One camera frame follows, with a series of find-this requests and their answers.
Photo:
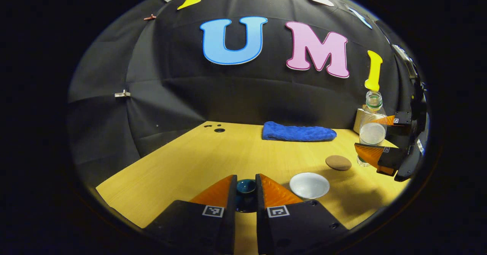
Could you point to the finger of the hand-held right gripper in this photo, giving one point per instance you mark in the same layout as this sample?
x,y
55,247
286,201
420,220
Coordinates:
x,y
403,127
393,158

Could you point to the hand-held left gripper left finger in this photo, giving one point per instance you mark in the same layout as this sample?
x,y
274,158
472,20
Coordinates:
x,y
232,209

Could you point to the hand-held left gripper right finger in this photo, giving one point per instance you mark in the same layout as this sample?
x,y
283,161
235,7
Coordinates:
x,y
260,209

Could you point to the blue teacup lid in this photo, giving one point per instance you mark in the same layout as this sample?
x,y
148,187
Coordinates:
x,y
246,186

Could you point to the clear water bottle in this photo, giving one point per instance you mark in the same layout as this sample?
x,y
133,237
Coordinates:
x,y
372,133

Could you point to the brown round coaster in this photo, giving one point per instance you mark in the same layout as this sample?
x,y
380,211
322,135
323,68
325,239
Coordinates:
x,y
338,163

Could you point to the white toaster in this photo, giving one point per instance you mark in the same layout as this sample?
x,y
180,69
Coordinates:
x,y
357,121

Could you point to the blue towel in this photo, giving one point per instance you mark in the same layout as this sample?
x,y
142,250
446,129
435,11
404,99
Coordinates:
x,y
296,133

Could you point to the silver metal clip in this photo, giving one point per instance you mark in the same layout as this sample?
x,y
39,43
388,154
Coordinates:
x,y
122,93

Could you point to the red clip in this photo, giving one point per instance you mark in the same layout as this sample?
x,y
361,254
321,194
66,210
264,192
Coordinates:
x,y
150,17

